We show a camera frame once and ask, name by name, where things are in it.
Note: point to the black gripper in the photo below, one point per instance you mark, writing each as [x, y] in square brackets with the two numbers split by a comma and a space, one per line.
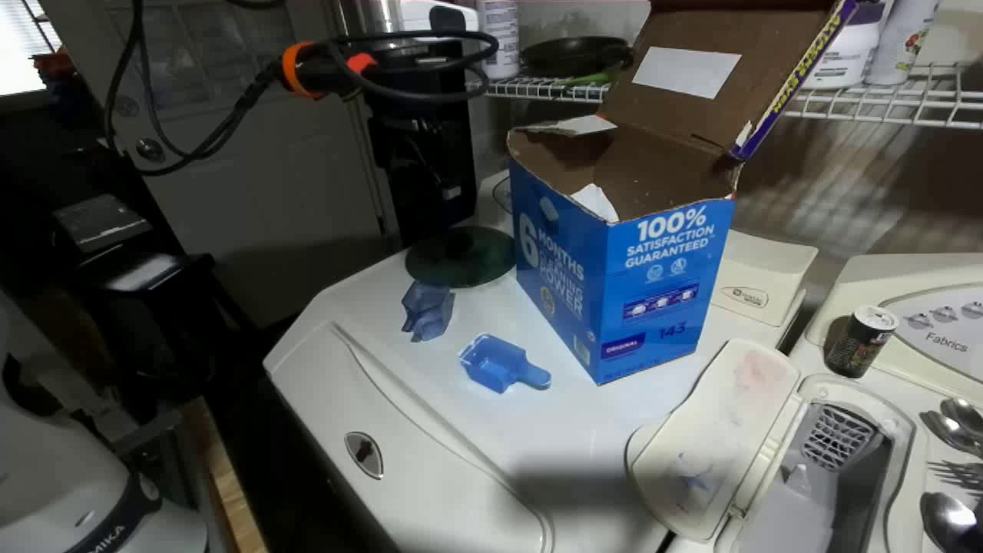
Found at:
[426, 123]

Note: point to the blue plastic scoop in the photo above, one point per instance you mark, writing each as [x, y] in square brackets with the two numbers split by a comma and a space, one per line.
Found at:
[496, 365]

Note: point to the grey panel door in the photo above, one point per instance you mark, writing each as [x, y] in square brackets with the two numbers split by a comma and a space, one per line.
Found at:
[257, 173]

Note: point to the tall white bottle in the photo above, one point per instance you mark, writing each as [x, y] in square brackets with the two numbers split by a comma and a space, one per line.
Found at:
[498, 34]

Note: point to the blue detergent cardboard box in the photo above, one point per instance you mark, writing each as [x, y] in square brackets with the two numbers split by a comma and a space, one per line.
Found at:
[624, 278]

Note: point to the black frying pan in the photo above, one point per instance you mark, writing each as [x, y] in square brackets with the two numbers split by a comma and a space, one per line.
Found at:
[571, 56]

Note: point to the metal door knob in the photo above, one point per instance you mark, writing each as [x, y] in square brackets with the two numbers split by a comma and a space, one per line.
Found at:
[147, 153]

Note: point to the metal deadbolt lock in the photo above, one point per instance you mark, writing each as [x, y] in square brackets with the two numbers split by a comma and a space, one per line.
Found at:
[123, 107]

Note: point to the dark grey box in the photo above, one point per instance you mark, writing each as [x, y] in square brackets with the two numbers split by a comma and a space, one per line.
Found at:
[97, 218]

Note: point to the wooden platform board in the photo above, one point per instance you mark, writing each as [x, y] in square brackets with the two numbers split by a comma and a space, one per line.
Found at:
[220, 480]

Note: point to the white plastic lint lid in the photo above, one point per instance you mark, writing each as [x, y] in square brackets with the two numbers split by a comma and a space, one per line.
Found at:
[718, 441]

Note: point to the dark jar with white lid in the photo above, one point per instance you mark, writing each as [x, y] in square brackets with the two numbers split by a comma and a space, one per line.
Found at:
[857, 341]

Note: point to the bright window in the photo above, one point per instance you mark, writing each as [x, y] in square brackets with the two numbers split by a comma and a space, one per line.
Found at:
[20, 47]

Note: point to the grey lint filter screen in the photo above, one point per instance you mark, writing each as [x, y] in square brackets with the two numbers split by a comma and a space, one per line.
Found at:
[839, 434]

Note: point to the white dryer machine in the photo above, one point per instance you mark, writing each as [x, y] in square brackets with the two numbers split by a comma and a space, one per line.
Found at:
[921, 278]

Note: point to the brown cardboard box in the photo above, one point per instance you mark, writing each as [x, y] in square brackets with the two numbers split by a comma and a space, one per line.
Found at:
[921, 112]

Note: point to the white printed bottle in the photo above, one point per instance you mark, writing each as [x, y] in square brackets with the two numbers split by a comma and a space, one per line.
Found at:
[902, 34]

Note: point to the metal spoon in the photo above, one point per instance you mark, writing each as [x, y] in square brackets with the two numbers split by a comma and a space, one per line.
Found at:
[947, 516]
[965, 411]
[947, 430]

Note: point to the metal fork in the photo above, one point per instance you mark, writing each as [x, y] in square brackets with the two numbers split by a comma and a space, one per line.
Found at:
[955, 476]

